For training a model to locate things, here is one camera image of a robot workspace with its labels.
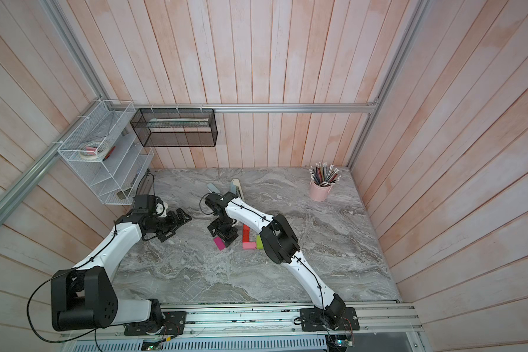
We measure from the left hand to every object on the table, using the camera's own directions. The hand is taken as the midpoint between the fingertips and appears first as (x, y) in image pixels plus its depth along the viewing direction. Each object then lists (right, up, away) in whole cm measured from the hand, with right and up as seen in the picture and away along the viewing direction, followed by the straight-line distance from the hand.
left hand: (185, 226), depth 87 cm
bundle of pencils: (+61, +21, +16) cm, 67 cm away
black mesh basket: (-10, +45, +16) cm, 48 cm away
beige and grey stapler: (+19, +15, +20) cm, 31 cm away
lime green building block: (+30, -8, +5) cm, 32 cm away
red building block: (+24, -5, +8) cm, 26 cm away
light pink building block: (+26, -9, +4) cm, 28 cm away
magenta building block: (+13, -8, +6) cm, 17 cm away
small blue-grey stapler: (+6, +15, +22) cm, 27 cm away
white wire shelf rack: (-22, +19, -9) cm, 31 cm away
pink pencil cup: (+59, +13, +17) cm, 62 cm away
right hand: (+11, -7, +6) cm, 14 cm away
